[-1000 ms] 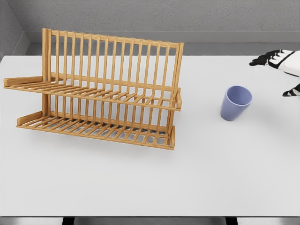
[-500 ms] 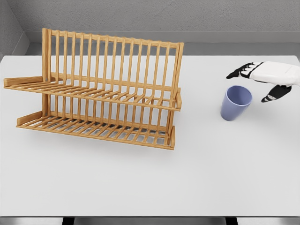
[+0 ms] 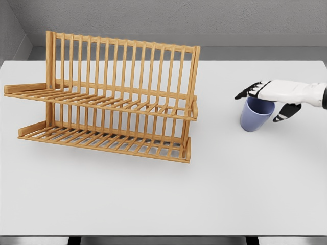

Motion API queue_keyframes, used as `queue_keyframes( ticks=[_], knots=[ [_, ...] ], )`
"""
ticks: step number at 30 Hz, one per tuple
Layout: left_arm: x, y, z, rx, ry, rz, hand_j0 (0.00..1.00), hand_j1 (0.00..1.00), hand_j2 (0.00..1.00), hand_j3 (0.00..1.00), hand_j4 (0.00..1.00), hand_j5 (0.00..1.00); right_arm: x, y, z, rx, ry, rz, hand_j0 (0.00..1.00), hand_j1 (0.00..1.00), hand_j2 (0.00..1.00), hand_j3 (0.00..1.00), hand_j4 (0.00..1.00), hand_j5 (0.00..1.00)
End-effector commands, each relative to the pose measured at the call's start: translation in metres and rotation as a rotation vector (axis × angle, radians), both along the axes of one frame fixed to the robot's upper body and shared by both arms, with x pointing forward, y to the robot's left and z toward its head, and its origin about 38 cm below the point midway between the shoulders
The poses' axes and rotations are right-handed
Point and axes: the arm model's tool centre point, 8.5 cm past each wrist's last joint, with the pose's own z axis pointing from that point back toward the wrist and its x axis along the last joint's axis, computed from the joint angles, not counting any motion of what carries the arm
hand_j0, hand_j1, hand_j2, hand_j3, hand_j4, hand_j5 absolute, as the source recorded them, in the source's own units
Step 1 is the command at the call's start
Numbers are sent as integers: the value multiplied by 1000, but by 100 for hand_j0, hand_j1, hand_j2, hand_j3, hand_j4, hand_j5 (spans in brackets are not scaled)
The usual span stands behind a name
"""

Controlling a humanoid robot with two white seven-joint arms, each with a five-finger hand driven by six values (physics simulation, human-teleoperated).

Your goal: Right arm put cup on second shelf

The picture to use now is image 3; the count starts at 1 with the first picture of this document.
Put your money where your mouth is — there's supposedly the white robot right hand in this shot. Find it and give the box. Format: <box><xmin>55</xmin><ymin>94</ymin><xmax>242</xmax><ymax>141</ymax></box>
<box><xmin>234</xmin><ymin>79</ymin><xmax>308</xmax><ymax>123</ymax></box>

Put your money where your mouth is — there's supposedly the wooden two-tier dish rack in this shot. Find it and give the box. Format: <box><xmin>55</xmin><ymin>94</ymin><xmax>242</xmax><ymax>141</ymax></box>
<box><xmin>3</xmin><ymin>30</ymin><xmax>201</xmax><ymax>164</ymax></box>

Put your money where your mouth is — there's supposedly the lavender blue cup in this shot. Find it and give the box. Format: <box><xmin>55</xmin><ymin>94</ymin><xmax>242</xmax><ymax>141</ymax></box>
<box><xmin>240</xmin><ymin>97</ymin><xmax>276</xmax><ymax>133</ymax></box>

